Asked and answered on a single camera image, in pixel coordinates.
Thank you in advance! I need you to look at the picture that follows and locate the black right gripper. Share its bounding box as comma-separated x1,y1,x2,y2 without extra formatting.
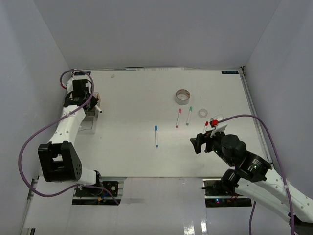
190,127,234,167

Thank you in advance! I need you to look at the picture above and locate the black capped white marker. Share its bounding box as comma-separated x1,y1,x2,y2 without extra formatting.
95,105,103,113

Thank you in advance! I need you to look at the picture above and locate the red capped white marker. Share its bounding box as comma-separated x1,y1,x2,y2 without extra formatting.
202,121,209,134

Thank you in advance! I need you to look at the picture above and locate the green capped white marker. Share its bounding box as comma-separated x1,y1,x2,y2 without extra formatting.
186,106,193,126

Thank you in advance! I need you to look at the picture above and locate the pink capped white marker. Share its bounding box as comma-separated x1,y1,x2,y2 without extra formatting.
175,108,182,128

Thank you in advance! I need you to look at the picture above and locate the blue capped white marker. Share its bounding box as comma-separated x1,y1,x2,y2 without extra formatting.
155,125,158,148

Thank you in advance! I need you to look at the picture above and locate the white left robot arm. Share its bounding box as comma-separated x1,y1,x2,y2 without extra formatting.
38,79,103,195

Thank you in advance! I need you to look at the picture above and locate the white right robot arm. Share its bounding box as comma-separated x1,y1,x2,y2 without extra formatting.
190,130,313,235

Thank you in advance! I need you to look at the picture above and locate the clear brown organizer container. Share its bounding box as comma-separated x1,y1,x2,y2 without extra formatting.
78,92,101,134

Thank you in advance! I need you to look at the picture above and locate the small clear tape roll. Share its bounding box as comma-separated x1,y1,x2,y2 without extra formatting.
198,109,208,118

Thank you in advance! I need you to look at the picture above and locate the black label left corner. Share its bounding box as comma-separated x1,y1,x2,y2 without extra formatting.
73,71,91,76

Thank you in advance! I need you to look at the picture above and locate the black label corner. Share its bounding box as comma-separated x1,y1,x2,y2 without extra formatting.
221,70,239,75
73,71,91,76

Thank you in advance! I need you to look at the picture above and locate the large white tape roll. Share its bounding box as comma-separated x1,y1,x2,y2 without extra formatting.
175,89,191,105

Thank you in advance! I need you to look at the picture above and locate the black label right corner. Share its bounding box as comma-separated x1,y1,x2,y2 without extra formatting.
221,70,239,75

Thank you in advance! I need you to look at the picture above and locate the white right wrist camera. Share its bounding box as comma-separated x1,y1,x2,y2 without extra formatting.
209,115,228,138

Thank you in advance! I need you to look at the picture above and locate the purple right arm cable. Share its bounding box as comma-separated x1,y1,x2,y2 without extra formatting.
216,114,295,235

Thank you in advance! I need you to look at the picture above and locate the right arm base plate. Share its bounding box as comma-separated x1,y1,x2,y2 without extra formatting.
202,179,252,208

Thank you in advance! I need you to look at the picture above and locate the aluminium rail right edge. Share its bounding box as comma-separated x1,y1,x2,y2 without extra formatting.
239,66,273,164

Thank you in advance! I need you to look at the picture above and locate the aluminium rail edge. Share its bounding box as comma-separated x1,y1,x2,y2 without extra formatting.
25,178,40,204
239,66,273,164

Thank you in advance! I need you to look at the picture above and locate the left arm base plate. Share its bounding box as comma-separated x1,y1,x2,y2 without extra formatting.
72,181,123,206

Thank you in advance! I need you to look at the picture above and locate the aluminium rail left edge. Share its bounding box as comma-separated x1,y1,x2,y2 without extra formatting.
25,178,40,204

